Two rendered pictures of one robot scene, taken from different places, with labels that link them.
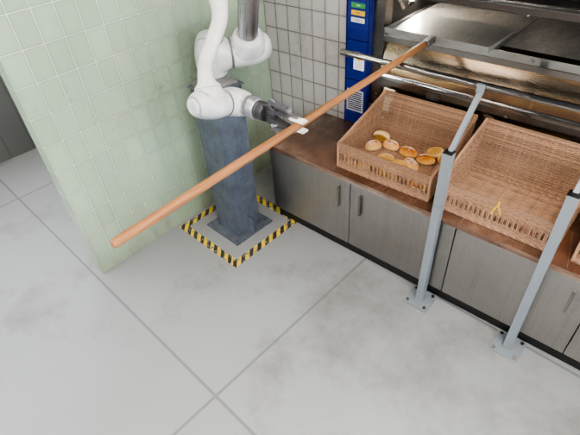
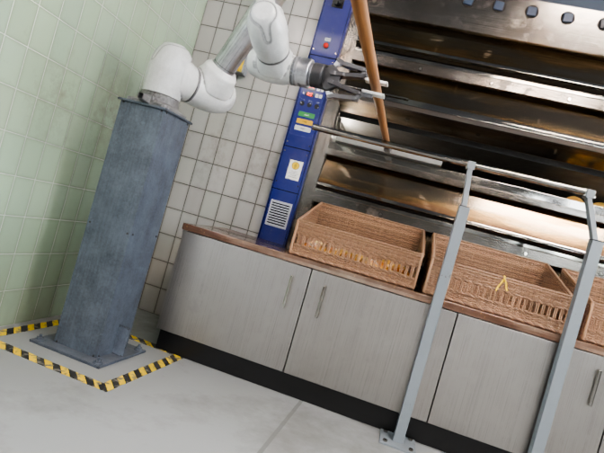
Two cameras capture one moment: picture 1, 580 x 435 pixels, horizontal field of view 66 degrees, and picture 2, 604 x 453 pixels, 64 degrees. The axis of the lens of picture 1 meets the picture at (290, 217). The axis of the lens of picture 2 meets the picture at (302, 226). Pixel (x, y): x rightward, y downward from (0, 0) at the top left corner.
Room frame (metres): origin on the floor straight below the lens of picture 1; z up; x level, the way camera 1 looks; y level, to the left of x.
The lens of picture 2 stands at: (0.29, 0.82, 0.72)
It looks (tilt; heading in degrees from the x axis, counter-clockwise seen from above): 0 degrees down; 327
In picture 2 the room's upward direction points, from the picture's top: 16 degrees clockwise
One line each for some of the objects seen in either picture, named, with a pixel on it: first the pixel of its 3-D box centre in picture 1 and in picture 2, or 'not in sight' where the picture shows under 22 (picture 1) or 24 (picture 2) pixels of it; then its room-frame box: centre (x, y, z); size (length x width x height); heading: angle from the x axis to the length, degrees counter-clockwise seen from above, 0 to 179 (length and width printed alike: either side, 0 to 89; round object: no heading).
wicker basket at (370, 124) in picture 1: (404, 141); (361, 240); (2.05, -0.64, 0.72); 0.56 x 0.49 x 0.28; 47
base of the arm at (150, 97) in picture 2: (211, 79); (155, 102); (2.31, 0.36, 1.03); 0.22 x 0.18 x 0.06; 134
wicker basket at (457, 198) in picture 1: (516, 179); (490, 276); (1.64, -1.06, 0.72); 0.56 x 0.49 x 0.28; 45
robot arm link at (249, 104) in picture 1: (255, 108); (304, 73); (1.65, 0.11, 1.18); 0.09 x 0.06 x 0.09; 135
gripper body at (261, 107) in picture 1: (267, 112); (325, 77); (1.59, 0.05, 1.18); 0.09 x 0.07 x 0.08; 45
